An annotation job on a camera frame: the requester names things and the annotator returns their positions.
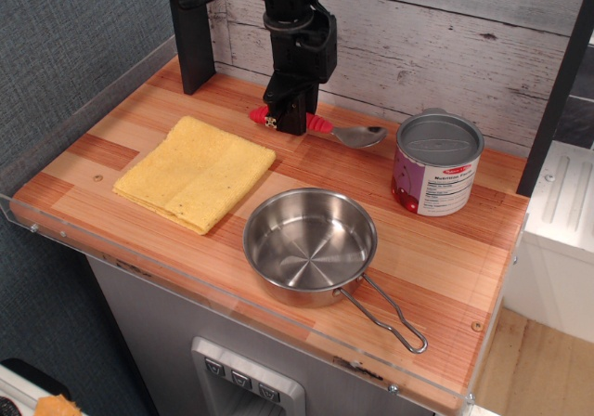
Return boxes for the dark grey upright post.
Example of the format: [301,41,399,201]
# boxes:
[169,0,215,95]

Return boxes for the silver ice dispenser panel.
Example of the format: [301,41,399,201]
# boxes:
[191,336,306,415]

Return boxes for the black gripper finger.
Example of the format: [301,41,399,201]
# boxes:
[265,92,307,136]
[305,84,319,114]

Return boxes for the clear acrylic guard rail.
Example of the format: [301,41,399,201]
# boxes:
[1,41,527,415]

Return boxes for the white toy sink unit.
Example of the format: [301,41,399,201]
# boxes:
[503,141,593,342]

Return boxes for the small steel saucepan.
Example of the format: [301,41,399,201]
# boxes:
[242,188,428,355]

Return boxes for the toy cherry can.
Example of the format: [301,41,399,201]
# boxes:
[391,108,484,217]

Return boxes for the grey toy fridge cabinet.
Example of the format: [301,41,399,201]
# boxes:
[89,258,429,415]

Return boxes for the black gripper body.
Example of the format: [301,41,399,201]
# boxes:
[264,9,336,97]

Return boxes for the dark right frame post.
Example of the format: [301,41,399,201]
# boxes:
[516,0,593,198]

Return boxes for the orange object at corner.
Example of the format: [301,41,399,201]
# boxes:
[33,395,83,416]

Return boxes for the red handled metal spoon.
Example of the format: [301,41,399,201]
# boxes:
[249,106,388,149]

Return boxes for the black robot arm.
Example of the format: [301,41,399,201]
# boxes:
[263,0,338,136]

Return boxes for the yellow folded cloth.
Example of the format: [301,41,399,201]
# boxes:
[113,116,276,235]

